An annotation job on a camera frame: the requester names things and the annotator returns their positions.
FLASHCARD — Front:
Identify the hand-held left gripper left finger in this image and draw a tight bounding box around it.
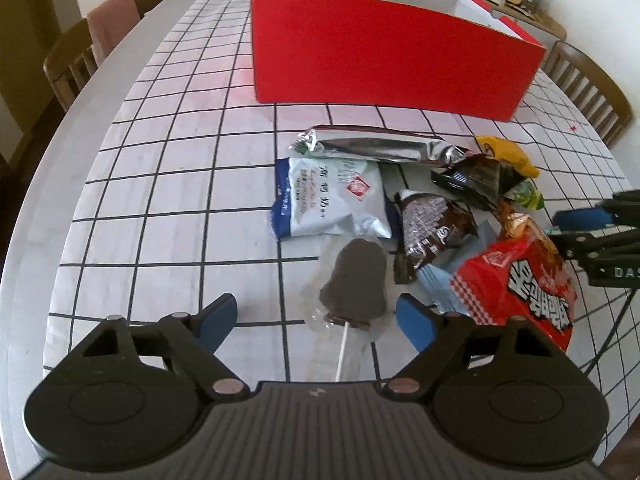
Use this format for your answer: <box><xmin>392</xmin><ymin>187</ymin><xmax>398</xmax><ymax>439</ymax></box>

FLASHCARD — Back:
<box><xmin>75</xmin><ymin>294</ymin><xmax>249</xmax><ymax>402</ymax></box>

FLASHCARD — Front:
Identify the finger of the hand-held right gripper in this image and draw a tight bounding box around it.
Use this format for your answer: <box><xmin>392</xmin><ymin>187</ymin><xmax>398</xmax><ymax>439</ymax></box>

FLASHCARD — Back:
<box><xmin>546</xmin><ymin>227</ymin><xmax>640</xmax><ymax>261</ymax></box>
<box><xmin>552</xmin><ymin>191</ymin><xmax>640</xmax><ymax>232</ymax></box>

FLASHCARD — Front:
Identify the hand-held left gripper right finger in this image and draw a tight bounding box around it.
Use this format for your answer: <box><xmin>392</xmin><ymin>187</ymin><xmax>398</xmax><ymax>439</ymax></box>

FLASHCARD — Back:
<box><xmin>381</xmin><ymin>294</ymin><xmax>563</xmax><ymax>401</ymax></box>

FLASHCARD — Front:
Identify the light blue snack packet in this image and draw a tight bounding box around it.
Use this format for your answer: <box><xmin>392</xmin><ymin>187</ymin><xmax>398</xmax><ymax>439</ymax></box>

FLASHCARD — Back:
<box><xmin>415</xmin><ymin>220</ymin><xmax>501</xmax><ymax>317</ymax></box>

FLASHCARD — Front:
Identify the green snack packet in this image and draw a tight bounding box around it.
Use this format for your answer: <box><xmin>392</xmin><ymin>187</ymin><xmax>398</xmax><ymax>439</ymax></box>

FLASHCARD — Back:
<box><xmin>505</xmin><ymin>177</ymin><xmax>545</xmax><ymax>211</ymax></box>

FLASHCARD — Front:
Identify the red snack packet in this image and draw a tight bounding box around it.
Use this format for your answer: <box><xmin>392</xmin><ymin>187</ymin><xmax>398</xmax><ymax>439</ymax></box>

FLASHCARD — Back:
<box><xmin>450</xmin><ymin>200</ymin><xmax>581</xmax><ymax>353</ymax></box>

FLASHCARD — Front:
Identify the red cardboard box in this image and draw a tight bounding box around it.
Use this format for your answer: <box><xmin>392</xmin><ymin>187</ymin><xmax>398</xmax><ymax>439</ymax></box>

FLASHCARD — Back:
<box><xmin>250</xmin><ymin>0</ymin><xmax>548</xmax><ymax>123</ymax></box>

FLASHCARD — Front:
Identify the chocolate lollipop in clear wrapper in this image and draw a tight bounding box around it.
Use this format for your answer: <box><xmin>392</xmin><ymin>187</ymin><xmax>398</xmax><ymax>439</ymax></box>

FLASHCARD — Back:
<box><xmin>300</xmin><ymin>237</ymin><xmax>396</xmax><ymax>383</ymax></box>

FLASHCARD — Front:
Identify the yellow snack packet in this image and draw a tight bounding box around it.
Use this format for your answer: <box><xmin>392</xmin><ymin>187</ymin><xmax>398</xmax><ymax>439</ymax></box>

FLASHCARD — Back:
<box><xmin>474</xmin><ymin>135</ymin><xmax>542</xmax><ymax>178</ymax></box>

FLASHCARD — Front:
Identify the brown snack packet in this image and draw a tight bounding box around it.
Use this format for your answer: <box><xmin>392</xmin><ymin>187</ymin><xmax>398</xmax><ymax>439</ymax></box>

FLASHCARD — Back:
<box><xmin>392</xmin><ymin>189</ymin><xmax>480</xmax><ymax>286</ymax></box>

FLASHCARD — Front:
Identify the dark crumpled snack packet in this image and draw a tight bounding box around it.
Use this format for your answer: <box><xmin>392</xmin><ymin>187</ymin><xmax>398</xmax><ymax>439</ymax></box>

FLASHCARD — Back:
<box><xmin>431</xmin><ymin>154</ymin><xmax>521</xmax><ymax>211</ymax></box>

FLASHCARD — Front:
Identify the wooden slatted chair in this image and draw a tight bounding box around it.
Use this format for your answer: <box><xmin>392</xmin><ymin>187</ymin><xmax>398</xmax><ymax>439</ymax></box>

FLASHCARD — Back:
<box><xmin>542</xmin><ymin>40</ymin><xmax>633</xmax><ymax>148</ymax></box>

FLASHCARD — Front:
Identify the white and blue snack packet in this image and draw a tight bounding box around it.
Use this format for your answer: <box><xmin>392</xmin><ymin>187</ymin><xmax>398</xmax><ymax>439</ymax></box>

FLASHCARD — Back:
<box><xmin>270</xmin><ymin>156</ymin><xmax>401</xmax><ymax>240</ymax></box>

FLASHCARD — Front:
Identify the silver foil snack packet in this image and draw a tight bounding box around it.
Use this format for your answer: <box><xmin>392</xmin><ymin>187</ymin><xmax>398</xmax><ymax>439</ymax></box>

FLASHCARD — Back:
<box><xmin>289</xmin><ymin>125</ymin><xmax>471</xmax><ymax>168</ymax></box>

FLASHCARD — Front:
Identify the wooden side cabinet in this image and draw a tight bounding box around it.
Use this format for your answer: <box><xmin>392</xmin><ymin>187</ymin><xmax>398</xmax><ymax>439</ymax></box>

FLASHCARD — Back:
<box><xmin>492</xmin><ymin>2</ymin><xmax>568</xmax><ymax>41</ymax></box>

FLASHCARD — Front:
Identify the wooden chair with towel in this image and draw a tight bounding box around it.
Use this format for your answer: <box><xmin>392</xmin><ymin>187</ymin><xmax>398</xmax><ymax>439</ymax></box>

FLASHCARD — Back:
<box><xmin>42</xmin><ymin>0</ymin><xmax>171</xmax><ymax>111</ymax></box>

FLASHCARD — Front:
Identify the pink towel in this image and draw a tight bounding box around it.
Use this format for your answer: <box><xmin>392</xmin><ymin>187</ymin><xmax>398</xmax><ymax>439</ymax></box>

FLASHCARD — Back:
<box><xmin>86</xmin><ymin>0</ymin><xmax>143</xmax><ymax>63</ymax></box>

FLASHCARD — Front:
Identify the black cable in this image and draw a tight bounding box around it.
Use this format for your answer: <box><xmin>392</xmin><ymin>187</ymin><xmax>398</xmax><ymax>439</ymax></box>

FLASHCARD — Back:
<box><xmin>584</xmin><ymin>290</ymin><xmax>640</xmax><ymax>376</ymax></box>

